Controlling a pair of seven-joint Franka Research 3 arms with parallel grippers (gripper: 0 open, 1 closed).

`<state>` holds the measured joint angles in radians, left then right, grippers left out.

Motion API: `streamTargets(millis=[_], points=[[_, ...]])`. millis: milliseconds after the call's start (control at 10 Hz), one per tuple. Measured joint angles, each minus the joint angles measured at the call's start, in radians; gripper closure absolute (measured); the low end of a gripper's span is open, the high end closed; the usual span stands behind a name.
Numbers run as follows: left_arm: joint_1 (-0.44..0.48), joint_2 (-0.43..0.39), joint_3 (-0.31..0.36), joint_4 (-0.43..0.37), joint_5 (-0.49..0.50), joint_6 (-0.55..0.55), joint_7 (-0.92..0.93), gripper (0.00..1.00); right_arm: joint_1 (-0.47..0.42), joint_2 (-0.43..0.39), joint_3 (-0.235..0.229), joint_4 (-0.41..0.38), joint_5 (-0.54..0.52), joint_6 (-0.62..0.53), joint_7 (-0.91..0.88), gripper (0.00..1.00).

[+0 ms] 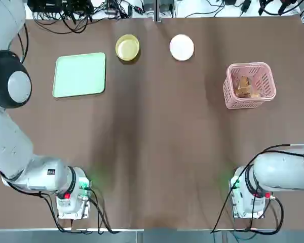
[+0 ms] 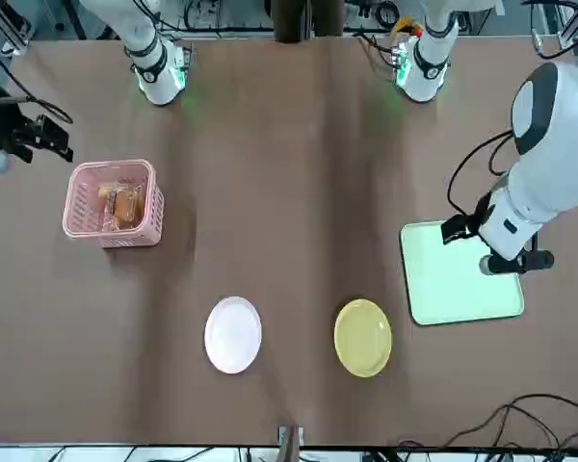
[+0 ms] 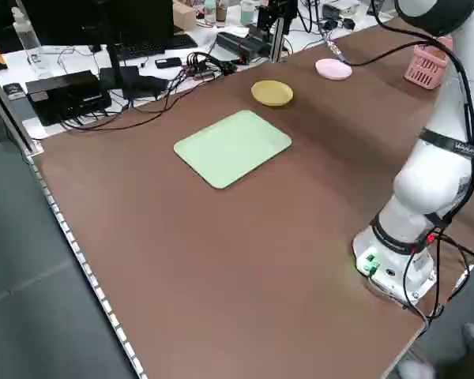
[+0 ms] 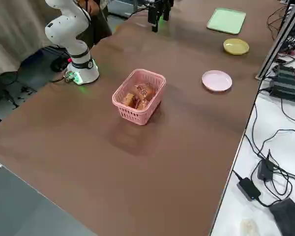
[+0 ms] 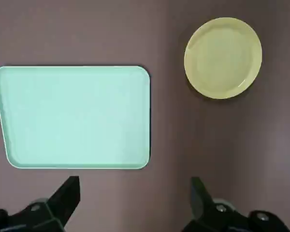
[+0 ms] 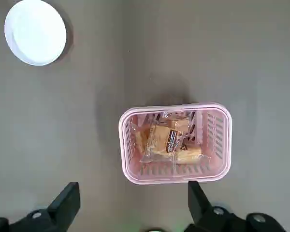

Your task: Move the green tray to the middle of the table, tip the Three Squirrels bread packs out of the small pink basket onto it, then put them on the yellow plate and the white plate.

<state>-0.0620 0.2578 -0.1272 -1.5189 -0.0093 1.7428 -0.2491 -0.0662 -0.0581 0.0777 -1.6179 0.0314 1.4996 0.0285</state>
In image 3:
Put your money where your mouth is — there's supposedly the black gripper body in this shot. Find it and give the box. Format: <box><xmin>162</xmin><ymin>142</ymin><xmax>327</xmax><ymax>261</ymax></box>
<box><xmin>266</xmin><ymin>0</ymin><xmax>299</xmax><ymax>20</ymax></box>

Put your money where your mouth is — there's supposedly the green rectangular tray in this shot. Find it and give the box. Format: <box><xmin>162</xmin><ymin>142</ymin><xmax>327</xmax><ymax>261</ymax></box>
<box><xmin>173</xmin><ymin>109</ymin><xmax>293</xmax><ymax>190</ymax></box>

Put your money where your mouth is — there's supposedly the small pink slotted basket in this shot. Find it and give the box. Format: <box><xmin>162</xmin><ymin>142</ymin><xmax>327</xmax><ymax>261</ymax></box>
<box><xmin>403</xmin><ymin>37</ymin><xmax>453</xmax><ymax>91</ymax></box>

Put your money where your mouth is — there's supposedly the white round plate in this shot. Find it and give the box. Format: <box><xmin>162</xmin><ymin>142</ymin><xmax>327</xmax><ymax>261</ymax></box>
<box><xmin>314</xmin><ymin>58</ymin><xmax>353</xmax><ymax>81</ymax></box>

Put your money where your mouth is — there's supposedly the yellow round plate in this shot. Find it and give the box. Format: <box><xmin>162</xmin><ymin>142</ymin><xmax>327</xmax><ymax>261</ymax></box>
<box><xmin>250</xmin><ymin>80</ymin><xmax>294</xmax><ymax>107</ymax></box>

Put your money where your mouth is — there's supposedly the teal cup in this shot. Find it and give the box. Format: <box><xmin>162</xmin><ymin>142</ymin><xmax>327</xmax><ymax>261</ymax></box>
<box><xmin>239</xmin><ymin>0</ymin><xmax>257</xmax><ymax>25</ymax></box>

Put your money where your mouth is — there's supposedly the black power supply unit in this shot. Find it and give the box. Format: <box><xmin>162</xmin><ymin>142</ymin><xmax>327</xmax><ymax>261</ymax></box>
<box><xmin>215</xmin><ymin>23</ymin><xmax>276</xmax><ymax>64</ymax></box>

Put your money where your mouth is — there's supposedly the brown cardboard box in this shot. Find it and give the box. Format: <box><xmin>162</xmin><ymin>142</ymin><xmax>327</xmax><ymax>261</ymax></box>
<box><xmin>172</xmin><ymin>1</ymin><xmax>198</xmax><ymax>32</ymax></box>

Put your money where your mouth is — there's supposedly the black keyboard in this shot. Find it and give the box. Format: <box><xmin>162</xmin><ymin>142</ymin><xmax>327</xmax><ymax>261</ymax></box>
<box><xmin>116</xmin><ymin>34</ymin><xmax>199</xmax><ymax>61</ymax></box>

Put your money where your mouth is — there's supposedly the black monitor stand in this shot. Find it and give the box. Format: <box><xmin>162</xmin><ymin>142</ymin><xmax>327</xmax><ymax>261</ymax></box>
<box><xmin>98</xmin><ymin>39</ymin><xmax>171</xmax><ymax>99</ymax></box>

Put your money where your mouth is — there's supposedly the black computer monitor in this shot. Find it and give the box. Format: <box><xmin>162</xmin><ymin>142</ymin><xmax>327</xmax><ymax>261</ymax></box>
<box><xmin>21</xmin><ymin>0</ymin><xmax>175</xmax><ymax>47</ymax></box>

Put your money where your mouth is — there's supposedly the black equipment box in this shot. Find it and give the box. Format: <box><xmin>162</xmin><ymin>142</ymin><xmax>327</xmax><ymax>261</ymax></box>
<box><xmin>25</xmin><ymin>69</ymin><xmax>112</xmax><ymax>127</ymax></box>

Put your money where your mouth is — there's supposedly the clear plastic bottle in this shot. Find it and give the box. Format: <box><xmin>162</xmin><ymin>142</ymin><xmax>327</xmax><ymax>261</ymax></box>
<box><xmin>11</xmin><ymin>6</ymin><xmax>53</xmax><ymax>79</ymax></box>

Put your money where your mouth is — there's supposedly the small black box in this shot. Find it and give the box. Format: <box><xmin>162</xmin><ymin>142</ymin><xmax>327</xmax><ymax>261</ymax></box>
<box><xmin>2</xmin><ymin>81</ymin><xmax>27</xmax><ymax>100</ymax></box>

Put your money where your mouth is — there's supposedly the aluminium camera post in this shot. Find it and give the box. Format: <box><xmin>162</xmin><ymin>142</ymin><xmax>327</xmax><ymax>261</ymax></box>
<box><xmin>269</xmin><ymin>15</ymin><xmax>290</xmax><ymax>64</ymax></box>

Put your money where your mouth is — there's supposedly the black desk cable bundle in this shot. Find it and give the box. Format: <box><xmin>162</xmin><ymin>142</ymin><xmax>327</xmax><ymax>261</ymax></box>
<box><xmin>58</xmin><ymin>51</ymin><xmax>238</xmax><ymax>133</ymax></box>

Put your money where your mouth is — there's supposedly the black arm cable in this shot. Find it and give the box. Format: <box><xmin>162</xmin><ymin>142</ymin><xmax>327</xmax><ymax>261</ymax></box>
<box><xmin>325</xmin><ymin>0</ymin><xmax>474</xmax><ymax>328</ymax></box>

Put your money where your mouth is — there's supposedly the aluminium corner post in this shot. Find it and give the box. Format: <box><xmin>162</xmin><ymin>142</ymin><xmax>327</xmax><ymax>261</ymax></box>
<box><xmin>0</xmin><ymin>58</ymin><xmax>44</xmax><ymax>159</ymax></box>

